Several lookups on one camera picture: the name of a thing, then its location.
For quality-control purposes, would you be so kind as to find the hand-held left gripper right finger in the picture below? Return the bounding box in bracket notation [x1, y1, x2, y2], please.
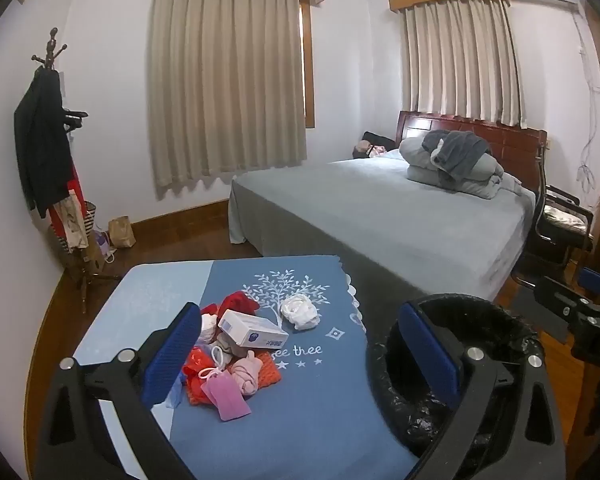
[396, 301, 567, 480]

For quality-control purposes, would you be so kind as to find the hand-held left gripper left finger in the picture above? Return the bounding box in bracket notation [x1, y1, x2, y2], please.
[35, 301, 203, 480]

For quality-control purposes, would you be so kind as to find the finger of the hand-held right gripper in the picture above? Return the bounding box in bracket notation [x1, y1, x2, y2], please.
[577, 266, 600, 307]
[511, 271, 593, 323]

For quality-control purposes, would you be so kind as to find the black lined trash bin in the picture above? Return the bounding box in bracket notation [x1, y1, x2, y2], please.
[367, 292, 547, 461]

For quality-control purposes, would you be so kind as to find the pink pouch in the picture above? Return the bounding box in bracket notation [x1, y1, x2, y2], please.
[200, 367, 252, 422]

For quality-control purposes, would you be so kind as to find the red cloth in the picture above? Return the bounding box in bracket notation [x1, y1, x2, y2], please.
[200, 290, 261, 319]

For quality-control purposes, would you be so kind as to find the orange knitted cloth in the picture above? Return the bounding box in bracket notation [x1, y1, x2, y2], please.
[184, 350, 284, 407]

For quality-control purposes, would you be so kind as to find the red plastic bag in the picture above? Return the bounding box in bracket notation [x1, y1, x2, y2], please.
[181, 346, 216, 387]

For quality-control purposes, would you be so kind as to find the beige cloth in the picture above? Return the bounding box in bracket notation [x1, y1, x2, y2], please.
[212, 341, 242, 362]

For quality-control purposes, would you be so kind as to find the black office chair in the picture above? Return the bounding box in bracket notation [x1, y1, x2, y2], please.
[511, 140, 596, 287]

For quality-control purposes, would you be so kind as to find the pink cloth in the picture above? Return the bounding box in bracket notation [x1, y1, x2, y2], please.
[230, 350, 264, 399]

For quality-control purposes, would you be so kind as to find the white cardboard box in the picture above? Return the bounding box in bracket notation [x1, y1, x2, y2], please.
[216, 309, 290, 349]

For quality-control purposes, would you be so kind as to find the wooden coat rack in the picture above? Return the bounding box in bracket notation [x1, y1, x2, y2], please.
[30, 27, 124, 317]

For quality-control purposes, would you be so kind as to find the purple white appliance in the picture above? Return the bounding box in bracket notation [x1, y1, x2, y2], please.
[97, 231, 117, 262]

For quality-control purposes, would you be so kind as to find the brown paper bag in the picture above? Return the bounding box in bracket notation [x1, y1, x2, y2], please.
[108, 215, 135, 250]

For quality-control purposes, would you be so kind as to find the blue printed tablecloth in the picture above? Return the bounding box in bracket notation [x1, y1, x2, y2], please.
[72, 255, 422, 480]

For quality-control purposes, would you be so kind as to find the white crumpled plastic bag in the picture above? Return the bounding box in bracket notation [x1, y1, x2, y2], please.
[280, 294, 322, 331]

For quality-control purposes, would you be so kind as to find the bed with grey sheet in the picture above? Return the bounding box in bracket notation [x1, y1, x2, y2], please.
[228, 152, 538, 307]

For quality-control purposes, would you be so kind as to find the checked basket bag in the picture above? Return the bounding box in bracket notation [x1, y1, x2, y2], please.
[82, 201, 99, 247]

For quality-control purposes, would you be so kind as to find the wooden headboard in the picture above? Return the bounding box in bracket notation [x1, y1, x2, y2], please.
[396, 110, 549, 197]

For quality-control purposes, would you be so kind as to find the beige tote bag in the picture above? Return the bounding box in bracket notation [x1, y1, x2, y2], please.
[55, 195, 89, 254]

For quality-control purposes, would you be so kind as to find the dark grey garment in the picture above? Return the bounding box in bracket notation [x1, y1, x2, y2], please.
[422, 130, 489, 182]

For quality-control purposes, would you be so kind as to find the folded grey duvet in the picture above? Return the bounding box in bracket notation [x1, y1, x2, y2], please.
[399, 132, 524, 202]

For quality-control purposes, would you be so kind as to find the red garment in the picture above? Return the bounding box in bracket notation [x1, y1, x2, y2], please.
[47, 165, 89, 242]

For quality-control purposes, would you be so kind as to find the pale plush toy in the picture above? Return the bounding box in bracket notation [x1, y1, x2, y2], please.
[352, 142, 386, 160]

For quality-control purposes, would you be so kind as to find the bag on bed corner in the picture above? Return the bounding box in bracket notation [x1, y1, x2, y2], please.
[362, 131, 397, 154]

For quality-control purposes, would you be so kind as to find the narrow beige curtain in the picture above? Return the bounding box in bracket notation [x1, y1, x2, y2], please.
[402, 0, 525, 129]

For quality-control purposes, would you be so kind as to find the black jacket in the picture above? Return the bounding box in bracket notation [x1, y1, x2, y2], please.
[13, 65, 76, 219]

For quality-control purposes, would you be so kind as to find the wide beige curtain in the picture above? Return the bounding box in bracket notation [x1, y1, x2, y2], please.
[146, 0, 315, 200]

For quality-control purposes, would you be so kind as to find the wooden window frame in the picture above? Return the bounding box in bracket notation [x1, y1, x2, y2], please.
[300, 0, 315, 129]

